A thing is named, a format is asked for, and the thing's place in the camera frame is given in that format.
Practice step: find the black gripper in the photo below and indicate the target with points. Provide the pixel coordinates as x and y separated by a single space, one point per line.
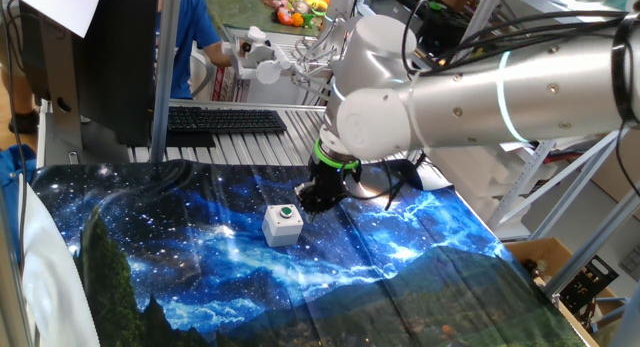
330 174

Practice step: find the white box with green button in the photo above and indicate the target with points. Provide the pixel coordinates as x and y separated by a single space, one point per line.
280 232

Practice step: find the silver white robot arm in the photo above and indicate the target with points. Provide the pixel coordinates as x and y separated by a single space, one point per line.
500 102

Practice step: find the bare person forearm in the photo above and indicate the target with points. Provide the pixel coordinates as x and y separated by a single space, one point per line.
217 54

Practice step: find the black keyboard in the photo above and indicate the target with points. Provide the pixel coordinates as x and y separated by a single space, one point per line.
225 121

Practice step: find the starry night printed cloth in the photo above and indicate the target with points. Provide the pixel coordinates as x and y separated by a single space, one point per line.
200 237

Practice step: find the black mouse pad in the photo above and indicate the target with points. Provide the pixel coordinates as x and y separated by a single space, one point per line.
190 139

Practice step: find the white foam blocks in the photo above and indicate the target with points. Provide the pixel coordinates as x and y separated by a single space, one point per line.
465 172

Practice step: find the white haptic control device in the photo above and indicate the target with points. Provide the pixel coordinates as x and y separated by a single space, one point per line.
257 52

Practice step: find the orange plush toy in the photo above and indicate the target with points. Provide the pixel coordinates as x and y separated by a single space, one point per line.
290 18

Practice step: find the pink plush toy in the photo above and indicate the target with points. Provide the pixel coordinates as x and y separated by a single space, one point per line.
281 0

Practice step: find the person in blue shirt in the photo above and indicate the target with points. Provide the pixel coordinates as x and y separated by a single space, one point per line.
192 37

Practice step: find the grey metal shelf rack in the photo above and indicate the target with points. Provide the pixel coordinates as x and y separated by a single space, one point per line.
525 179

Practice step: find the green table mat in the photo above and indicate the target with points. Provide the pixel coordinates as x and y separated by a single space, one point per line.
235 7

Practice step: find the brown cardboard box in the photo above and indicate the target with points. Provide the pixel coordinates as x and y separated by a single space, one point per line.
545 249

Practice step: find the black computer monitor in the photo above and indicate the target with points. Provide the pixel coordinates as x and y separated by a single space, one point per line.
115 62

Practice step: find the white fabric sheet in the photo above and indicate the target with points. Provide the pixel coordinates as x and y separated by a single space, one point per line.
50 287

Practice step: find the black shoe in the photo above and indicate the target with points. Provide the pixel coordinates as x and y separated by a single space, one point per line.
25 122

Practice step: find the blue fabric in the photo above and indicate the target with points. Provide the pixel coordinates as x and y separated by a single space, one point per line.
12 177

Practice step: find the white paper sheet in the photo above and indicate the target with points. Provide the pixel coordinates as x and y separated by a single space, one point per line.
60 7

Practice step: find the aluminium vertical post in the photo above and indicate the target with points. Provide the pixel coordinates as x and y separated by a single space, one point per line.
165 87

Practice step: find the black metal bracket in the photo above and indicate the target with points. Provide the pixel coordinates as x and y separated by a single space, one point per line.
585 287

